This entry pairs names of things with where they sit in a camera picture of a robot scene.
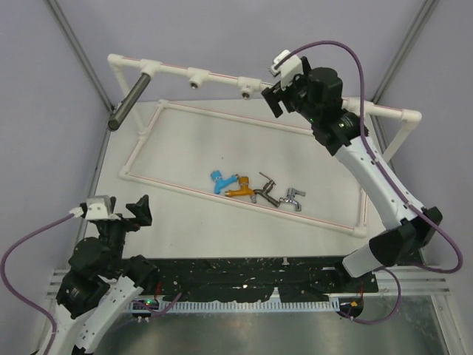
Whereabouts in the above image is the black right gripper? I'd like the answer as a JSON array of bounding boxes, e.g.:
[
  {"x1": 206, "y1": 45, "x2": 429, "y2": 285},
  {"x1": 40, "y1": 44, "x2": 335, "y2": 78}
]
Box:
[{"x1": 263, "y1": 63, "x2": 321, "y2": 124}]

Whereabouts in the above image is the white PVC pipe frame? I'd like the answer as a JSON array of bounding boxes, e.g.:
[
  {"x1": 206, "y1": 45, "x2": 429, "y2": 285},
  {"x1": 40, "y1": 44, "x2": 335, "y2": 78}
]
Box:
[{"x1": 106, "y1": 53, "x2": 423, "y2": 238}]

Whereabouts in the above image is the dark long-spout faucet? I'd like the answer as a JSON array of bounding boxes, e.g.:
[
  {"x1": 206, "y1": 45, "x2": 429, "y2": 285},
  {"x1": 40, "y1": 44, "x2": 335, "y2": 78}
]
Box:
[{"x1": 108, "y1": 73, "x2": 152, "y2": 132}]

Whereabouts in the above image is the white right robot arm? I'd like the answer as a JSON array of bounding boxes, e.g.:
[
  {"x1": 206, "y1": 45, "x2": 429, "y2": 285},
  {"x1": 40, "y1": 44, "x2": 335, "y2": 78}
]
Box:
[{"x1": 262, "y1": 51, "x2": 443, "y2": 291}]

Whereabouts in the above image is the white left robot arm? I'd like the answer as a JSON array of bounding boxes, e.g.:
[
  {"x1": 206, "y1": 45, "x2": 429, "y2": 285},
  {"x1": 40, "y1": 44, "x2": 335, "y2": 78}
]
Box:
[{"x1": 38, "y1": 195, "x2": 160, "y2": 354}]

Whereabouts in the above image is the blue plastic faucet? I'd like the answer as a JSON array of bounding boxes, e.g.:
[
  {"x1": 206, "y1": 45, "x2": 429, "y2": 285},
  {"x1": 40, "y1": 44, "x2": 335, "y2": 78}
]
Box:
[{"x1": 210, "y1": 170, "x2": 239, "y2": 195}]

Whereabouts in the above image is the grey metal faucet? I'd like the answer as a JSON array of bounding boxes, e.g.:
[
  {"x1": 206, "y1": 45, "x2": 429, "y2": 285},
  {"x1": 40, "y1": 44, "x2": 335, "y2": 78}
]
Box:
[{"x1": 253, "y1": 172, "x2": 280, "y2": 208}]

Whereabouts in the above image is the chrome metal faucet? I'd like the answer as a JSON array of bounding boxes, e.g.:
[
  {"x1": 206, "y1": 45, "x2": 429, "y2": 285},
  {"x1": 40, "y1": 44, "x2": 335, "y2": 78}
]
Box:
[{"x1": 279, "y1": 188, "x2": 306, "y2": 212}]

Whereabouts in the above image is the orange plastic faucet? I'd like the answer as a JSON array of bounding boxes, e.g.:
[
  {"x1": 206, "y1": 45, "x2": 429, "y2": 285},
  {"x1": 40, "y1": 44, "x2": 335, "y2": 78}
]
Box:
[{"x1": 225, "y1": 176, "x2": 256, "y2": 201}]

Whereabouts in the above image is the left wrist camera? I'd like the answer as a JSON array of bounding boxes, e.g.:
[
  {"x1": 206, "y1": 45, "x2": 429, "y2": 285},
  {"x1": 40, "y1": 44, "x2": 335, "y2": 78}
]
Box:
[{"x1": 69, "y1": 195, "x2": 116, "y2": 221}]

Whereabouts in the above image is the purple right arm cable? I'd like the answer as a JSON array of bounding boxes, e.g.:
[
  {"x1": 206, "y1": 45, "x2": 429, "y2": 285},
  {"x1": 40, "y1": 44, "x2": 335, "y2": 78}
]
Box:
[{"x1": 271, "y1": 39, "x2": 463, "y2": 274}]

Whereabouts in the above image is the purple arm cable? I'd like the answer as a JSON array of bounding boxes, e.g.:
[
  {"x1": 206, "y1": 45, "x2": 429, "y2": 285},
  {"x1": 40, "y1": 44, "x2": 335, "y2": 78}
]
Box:
[
  {"x1": 271, "y1": 39, "x2": 463, "y2": 274},
  {"x1": 0, "y1": 212, "x2": 78, "y2": 355}
]

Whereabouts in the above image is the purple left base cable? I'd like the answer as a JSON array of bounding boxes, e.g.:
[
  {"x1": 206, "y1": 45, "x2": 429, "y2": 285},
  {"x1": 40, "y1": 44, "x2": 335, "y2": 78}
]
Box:
[{"x1": 143, "y1": 291, "x2": 183, "y2": 320}]

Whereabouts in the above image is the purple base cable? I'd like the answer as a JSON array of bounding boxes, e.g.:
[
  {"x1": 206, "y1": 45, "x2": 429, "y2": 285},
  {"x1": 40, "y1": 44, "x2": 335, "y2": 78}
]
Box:
[
  {"x1": 338, "y1": 267, "x2": 402, "y2": 326},
  {"x1": 143, "y1": 291, "x2": 183, "y2": 320}
]

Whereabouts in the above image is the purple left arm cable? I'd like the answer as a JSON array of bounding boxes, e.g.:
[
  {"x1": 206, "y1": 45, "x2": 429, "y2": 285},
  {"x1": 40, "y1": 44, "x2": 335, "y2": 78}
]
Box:
[{"x1": 0, "y1": 212, "x2": 78, "y2": 355}]

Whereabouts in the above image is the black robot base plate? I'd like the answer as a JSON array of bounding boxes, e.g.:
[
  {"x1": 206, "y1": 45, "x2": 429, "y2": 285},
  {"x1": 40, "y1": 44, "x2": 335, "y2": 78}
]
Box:
[{"x1": 143, "y1": 257, "x2": 378, "y2": 303}]

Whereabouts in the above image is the white slotted cable duct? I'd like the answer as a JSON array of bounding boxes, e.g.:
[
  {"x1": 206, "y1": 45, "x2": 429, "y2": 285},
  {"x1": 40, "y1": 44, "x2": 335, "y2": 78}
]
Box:
[{"x1": 125, "y1": 299, "x2": 341, "y2": 314}]

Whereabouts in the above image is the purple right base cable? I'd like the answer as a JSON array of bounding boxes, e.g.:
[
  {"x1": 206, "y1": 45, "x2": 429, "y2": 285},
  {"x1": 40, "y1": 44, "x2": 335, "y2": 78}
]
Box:
[{"x1": 338, "y1": 267, "x2": 402, "y2": 326}]

